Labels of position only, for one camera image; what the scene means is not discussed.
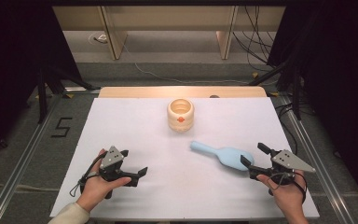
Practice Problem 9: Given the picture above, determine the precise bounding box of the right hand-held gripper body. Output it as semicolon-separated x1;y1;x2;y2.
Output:
267;148;317;197

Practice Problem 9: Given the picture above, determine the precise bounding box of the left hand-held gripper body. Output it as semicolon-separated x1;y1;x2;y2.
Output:
98;145;132;200

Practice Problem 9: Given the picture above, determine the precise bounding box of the light blue spoon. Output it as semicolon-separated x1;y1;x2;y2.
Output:
189;140;255;172

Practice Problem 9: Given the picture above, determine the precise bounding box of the cream ringed cup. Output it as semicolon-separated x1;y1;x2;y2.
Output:
167;98;195;133

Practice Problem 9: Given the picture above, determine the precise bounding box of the person's left hand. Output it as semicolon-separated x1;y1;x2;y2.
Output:
76;148;132;213

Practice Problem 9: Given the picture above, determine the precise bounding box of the person's right hand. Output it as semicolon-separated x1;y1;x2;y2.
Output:
255;169;309;218

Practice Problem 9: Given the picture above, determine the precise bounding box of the black metal stand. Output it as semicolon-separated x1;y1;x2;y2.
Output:
36;60;101;125
248;60;303;121

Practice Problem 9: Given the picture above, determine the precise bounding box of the wooden table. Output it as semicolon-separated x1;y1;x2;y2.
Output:
98;86;268;99

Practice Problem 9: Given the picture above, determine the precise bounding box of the black curtain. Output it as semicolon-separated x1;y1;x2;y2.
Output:
0;0;86;164
266;0;358;204

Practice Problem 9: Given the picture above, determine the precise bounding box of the round floor outlet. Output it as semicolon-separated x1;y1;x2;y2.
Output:
88;32;109;45

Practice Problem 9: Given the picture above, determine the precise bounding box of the aluminium floor rail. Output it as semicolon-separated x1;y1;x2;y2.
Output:
278;92;357;224
0;92;63;224

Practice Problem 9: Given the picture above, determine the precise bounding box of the black wrist strap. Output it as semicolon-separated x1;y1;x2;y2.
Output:
69;151;107;198
268;171;308;204

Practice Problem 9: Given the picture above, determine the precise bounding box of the white floor cable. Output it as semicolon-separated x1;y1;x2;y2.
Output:
121;43;279;87

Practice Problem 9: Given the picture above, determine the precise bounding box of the beige floor cable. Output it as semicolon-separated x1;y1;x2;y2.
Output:
0;182;61;192

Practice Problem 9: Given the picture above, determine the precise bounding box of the bundle of black cables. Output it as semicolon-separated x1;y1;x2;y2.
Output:
232;5;282;73

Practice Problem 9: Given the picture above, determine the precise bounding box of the wooden desk frame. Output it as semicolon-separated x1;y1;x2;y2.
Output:
51;5;286;61

